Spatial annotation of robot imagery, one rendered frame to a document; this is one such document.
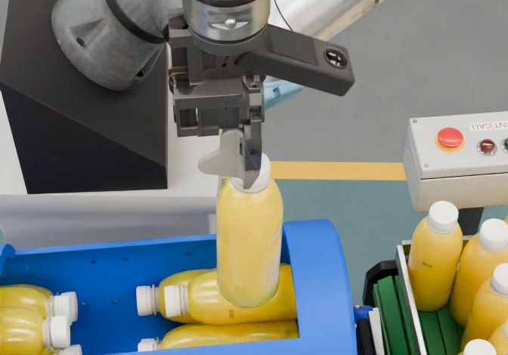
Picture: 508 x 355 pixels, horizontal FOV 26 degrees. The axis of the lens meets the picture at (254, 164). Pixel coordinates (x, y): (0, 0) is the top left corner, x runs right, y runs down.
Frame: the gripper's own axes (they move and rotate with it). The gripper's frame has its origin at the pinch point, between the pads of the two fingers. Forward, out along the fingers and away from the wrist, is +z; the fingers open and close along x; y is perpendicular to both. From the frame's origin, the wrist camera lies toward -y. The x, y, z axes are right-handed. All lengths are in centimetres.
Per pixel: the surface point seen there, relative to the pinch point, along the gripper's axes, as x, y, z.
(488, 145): -27, -36, 33
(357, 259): -84, -35, 144
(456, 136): -29, -32, 33
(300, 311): 4.3, -5.2, 22.0
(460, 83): -142, -74, 144
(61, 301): -5.8, 23.1, 31.5
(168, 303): -4.5, 9.9, 31.8
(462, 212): -27, -35, 49
